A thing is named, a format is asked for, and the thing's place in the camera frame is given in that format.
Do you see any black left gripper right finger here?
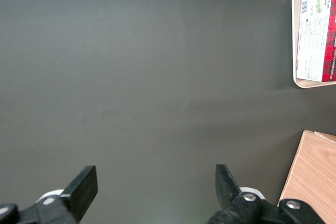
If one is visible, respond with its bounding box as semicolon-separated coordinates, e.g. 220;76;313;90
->
206;164;327;224

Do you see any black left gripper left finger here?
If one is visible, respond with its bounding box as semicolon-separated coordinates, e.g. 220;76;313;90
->
0;165;99;224

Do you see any beige plastic tray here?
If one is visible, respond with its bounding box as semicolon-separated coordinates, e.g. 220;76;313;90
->
291;0;336;89

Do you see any wooden drawer cabinet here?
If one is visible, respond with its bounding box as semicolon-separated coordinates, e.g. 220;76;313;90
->
277;129;336;224

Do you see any red tartan cookie box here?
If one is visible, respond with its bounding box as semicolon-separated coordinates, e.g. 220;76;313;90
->
296;0;336;83

